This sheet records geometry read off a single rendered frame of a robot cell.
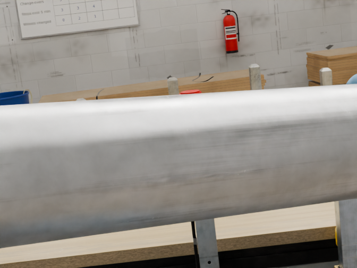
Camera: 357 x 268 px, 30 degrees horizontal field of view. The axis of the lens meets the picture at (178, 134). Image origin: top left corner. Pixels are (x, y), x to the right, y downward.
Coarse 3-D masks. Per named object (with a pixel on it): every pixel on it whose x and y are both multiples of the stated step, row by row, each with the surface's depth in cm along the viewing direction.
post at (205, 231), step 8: (192, 224) 122; (200, 224) 120; (208, 224) 120; (192, 232) 122; (200, 232) 120; (208, 232) 120; (200, 240) 121; (208, 240) 121; (216, 240) 121; (200, 248) 121; (208, 248) 121; (216, 248) 121; (200, 256) 121; (208, 256) 121; (216, 256) 121; (200, 264) 122; (208, 264) 122; (216, 264) 122
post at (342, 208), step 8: (344, 200) 120; (352, 200) 120; (336, 208) 122; (344, 208) 120; (352, 208) 120; (336, 216) 123; (344, 216) 120; (352, 216) 120; (336, 224) 123; (344, 224) 120; (352, 224) 120; (344, 232) 121; (352, 232) 121; (344, 240) 121; (352, 240) 121; (344, 248) 121; (352, 248) 121; (344, 256) 122; (352, 256) 122; (344, 264) 122; (352, 264) 122
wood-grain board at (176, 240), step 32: (224, 224) 146; (256, 224) 144; (288, 224) 141; (320, 224) 139; (0, 256) 143; (32, 256) 140; (64, 256) 138; (96, 256) 138; (128, 256) 138; (160, 256) 138
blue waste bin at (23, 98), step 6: (24, 90) 663; (0, 96) 685; (6, 96) 687; (12, 96) 639; (18, 96) 643; (24, 96) 652; (0, 102) 636; (6, 102) 637; (12, 102) 640; (18, 102) 645; (24, 102) 652
